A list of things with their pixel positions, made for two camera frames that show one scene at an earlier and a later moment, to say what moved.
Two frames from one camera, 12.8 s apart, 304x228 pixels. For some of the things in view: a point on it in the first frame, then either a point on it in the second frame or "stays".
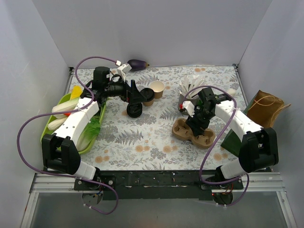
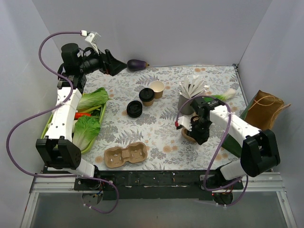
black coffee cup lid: (148, 93) stays
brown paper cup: (157, 86) stays
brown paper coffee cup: (149, 103) stays
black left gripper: (128, 91) -> (106, 62)
